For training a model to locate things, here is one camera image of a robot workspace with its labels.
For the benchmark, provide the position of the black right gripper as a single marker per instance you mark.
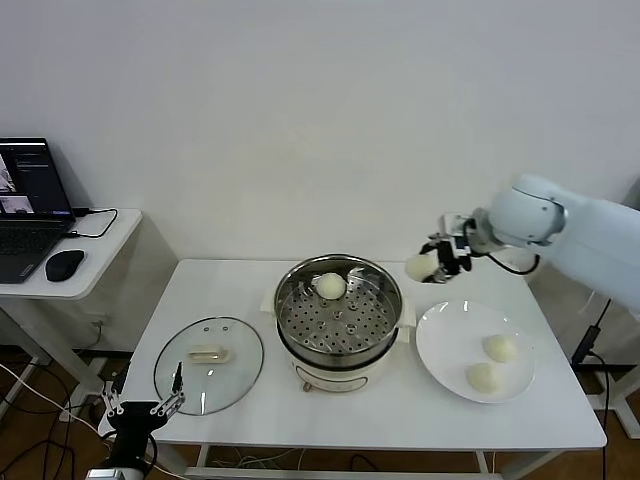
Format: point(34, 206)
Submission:
point(454, 256)

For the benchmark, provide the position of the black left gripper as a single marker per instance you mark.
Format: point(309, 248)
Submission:
point(135, 422)

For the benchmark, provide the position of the white steamed baozi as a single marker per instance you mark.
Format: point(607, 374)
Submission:
point(330, 286)
point(500, 348)
point(482, 382)
point(420, 267)

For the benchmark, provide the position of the glass pot lid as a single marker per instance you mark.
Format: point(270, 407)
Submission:
point(210, 380)

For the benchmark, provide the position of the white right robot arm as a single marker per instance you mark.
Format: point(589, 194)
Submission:
point(575, 235)

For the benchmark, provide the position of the steel steamer basket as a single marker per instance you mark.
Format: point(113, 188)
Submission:
point(340, 325)

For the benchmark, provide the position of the white round plate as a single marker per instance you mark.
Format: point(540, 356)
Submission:
point(450, 330)

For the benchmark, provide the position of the white side desk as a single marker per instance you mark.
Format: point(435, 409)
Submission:
point(115, 250)

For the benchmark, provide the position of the cream electric pot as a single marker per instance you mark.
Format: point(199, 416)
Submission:
point(340, 375)

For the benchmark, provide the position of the black computer mouse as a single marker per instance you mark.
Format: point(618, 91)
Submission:
point(65, 264)

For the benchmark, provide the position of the black laptop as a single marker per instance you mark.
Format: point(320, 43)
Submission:
point(30, 225)

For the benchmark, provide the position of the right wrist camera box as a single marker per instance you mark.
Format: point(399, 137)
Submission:
point(455, 225)

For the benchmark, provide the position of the white wall socket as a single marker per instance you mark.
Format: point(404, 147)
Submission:
point(99, 320)

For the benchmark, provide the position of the white table frame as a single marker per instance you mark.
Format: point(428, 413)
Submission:
point(300, 475)

